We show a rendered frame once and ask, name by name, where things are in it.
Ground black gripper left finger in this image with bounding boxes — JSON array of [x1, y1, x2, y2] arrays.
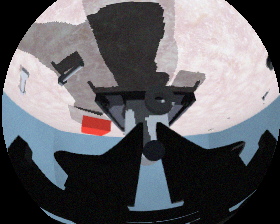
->
[[54, 122, 143, 207]]

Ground red rectangular block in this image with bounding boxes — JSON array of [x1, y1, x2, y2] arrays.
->
[[81, 115, 111, 136]]

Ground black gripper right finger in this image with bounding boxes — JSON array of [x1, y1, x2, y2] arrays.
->
[[156, 122, 245, 204]]

